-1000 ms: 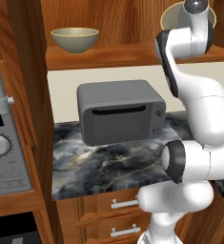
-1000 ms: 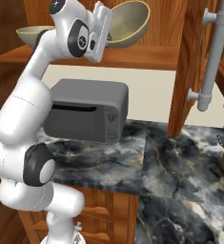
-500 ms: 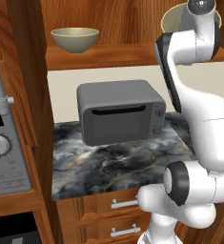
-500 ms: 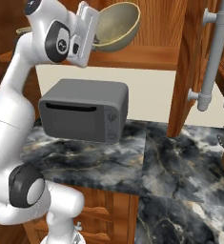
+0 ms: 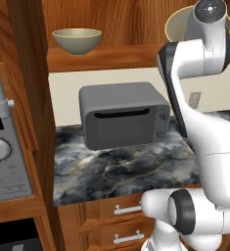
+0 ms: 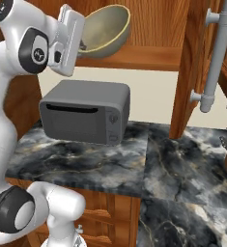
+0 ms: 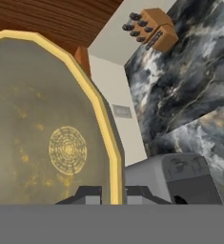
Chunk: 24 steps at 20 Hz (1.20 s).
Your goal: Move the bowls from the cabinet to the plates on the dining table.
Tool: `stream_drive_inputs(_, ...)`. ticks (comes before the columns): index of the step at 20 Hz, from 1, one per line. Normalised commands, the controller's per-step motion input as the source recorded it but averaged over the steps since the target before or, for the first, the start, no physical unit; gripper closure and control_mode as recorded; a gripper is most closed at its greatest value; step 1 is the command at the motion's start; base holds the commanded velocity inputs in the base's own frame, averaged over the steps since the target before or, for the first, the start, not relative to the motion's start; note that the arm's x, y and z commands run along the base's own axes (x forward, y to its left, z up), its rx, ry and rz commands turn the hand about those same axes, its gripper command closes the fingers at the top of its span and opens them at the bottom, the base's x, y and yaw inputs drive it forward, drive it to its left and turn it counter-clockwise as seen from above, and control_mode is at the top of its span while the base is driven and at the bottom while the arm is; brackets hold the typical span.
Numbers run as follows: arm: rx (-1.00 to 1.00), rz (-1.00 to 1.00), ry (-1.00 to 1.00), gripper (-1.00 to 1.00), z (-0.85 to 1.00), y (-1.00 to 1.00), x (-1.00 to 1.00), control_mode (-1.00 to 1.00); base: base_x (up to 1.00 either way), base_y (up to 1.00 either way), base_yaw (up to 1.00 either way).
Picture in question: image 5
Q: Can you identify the wooden cabinet door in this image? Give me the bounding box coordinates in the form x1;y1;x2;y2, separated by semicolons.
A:
5;0;66;251

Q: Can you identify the grey microwave oven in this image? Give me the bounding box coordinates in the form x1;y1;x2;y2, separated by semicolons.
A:
78;81;171;152

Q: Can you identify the wooden drawer front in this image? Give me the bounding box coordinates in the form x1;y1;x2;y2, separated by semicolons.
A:
98;192;148;222
99;218;157;248

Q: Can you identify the beige bowl with yellow rim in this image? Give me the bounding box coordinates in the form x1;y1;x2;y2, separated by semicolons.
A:
52;27;103;57
163;4;230;44

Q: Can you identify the black oven door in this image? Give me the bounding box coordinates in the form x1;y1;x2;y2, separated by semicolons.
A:
0;217;44;251

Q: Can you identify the wooden wall cabinet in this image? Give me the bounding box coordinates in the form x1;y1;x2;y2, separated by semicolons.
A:
41;0;230;74

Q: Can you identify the silver drawer handle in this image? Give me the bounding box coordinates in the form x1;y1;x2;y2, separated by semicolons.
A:
113;229;146;245
114;203;144;216

